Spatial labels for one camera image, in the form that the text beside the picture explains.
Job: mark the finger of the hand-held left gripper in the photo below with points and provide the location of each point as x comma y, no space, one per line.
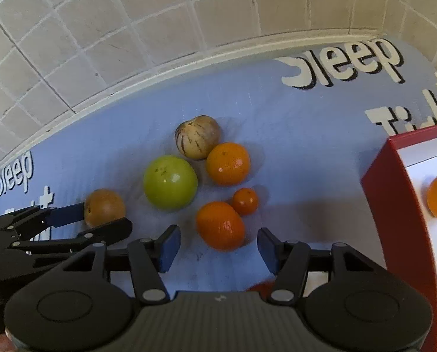
68,215
108,229

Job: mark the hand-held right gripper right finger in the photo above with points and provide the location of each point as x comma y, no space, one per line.
268,251

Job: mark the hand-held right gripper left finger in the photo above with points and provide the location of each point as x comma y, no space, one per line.
169,248

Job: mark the brown round fruit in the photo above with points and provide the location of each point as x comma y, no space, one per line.
106,207

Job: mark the red box with white inside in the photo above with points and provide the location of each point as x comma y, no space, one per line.
387,190

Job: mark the red fruit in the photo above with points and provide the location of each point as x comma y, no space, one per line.
261,289

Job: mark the oval orange mandarin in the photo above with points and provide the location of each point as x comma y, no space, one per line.
221,224

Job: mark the small orange kumquat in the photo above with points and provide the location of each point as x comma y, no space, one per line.
244,201

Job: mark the green apple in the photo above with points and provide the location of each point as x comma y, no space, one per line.
170,182

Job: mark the round orange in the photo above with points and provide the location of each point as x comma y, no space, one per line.
228,164

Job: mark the striped pepino melon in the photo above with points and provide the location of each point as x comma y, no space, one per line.
196,137

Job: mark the blue printed mat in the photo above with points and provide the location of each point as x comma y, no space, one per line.
277,117

